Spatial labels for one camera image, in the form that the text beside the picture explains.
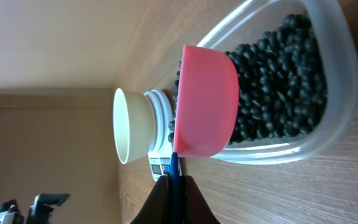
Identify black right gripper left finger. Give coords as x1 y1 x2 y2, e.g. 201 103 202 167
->
131 174 170 224

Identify white bowl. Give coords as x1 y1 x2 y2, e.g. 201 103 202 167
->
112 88 156 164

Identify clear plastic container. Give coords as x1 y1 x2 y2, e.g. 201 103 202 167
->
199 1 358 165

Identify black beans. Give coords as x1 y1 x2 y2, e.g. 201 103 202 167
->
168 14 327 145

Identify pink scoop blue handle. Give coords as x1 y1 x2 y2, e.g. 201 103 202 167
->
168 45 239 223

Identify white digital kitchen scale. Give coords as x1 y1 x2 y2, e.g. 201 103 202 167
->
144 90 174 182

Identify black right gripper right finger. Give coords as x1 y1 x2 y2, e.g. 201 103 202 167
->
180 175 219 224

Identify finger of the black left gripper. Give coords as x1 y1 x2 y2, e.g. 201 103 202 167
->
26 194 70 224
0 199 24 224

